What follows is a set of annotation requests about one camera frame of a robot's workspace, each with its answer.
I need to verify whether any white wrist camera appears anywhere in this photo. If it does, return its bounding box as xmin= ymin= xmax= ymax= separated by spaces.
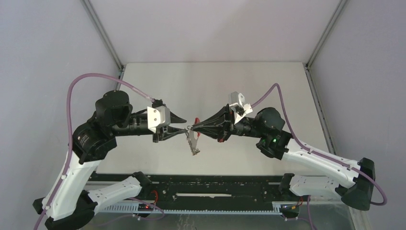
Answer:
xmin=229 ymin=92 xmax=253 ymax=124
xmin=147 ymin=106 xmax=171 ymax=133

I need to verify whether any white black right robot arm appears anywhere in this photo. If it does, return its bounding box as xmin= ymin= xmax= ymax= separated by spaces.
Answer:
xmin=191 ymin=105 xmax=375 ymax=211

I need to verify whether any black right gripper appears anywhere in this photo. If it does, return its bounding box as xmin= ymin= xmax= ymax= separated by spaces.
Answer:
xmin=191 ymin=104 xmax=265 ymax=143

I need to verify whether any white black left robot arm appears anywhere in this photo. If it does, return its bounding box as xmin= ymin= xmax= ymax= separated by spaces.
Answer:
xmin=33 ymin=91 xmax=185 ymax=230

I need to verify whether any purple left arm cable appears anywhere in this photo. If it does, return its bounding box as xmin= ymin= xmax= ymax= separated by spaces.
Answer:
xmin=33 ymin=73 xmax=166 ymax=230

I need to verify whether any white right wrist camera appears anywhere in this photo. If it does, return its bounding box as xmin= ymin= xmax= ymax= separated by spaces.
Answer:
xmin=229 ymin=92 xmax=253 ymax=124

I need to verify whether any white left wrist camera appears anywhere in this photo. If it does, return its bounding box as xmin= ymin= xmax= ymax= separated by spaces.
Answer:
xmin=147 ymin=106 xmax=171 ymax=133

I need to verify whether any red-handled metal key holder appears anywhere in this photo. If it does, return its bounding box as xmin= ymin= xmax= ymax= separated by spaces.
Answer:
xmin=186 ymin=126 xmax=200 ymax=156

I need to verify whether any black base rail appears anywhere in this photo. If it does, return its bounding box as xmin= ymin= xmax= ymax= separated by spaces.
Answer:
xmin=89 ymin=173 xmax=311 ymax=211

